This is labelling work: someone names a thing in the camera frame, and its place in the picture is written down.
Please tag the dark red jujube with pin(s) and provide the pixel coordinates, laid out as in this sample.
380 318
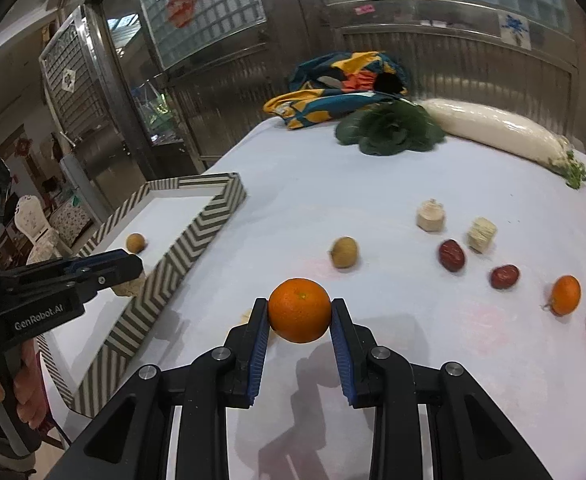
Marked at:
451 256
504 277

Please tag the brown longan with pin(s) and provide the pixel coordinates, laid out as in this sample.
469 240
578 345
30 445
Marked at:
135 243
344 253

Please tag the person's hand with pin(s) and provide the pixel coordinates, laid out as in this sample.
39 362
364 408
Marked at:
29 390

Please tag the white daikon radish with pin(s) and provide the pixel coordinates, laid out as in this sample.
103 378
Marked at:
510 133

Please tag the colourful folded cloth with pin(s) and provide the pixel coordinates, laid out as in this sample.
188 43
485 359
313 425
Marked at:
334 85

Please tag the dark green leafy vegetable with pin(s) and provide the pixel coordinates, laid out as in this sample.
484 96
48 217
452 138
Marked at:
390 128

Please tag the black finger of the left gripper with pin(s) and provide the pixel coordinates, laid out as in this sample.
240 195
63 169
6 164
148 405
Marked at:
84 275

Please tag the white ornate chair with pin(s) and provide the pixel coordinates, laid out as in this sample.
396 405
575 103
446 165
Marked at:
31 221

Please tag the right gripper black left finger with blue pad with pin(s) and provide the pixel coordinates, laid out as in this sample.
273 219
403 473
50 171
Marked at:
181 414

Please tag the orange mandarin with stem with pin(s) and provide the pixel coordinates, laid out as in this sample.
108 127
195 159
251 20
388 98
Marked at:
565 295

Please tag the beige ginger chunk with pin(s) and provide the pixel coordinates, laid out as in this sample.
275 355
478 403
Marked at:
431 216
481 234

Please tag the beige ginger chunk left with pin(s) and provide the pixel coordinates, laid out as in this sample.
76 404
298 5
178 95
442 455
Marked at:
431 216

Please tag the blue flower sticker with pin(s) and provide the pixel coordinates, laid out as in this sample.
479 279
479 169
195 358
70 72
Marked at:
514 30

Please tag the beige ginger chunk right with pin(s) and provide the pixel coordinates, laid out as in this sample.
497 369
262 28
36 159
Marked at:
481 234

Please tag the chevron patterned tray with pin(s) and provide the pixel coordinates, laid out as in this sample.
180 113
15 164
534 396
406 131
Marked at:
178 218

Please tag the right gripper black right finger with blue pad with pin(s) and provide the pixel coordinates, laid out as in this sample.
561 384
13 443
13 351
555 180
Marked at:
470 437

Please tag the red round door sticker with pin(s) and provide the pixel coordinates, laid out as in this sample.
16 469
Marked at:
180 12

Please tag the brown longan in tray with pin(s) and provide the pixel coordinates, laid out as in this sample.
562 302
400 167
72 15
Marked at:
135 243

